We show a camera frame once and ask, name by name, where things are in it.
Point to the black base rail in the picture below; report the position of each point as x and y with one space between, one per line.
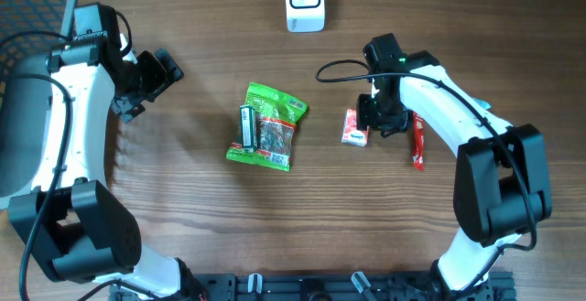
389 287

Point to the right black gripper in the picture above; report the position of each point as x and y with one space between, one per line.
367 118

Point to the green snack bag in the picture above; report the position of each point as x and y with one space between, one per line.
277 117

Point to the teal tissue pack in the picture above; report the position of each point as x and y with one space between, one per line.
485 105

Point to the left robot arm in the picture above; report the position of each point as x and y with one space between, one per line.
72 226

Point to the white barcode scanner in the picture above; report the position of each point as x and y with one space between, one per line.
305 16

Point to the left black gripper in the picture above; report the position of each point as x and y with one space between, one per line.
123 104

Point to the red snack bar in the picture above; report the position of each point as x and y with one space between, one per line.
419 138

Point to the green white small box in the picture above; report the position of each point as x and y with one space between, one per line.
248 128

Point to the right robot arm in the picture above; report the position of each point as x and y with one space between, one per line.
501 187

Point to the grey plastic mesh basket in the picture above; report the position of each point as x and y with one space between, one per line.
28 29

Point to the orange tissue pack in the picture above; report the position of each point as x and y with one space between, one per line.
351 134

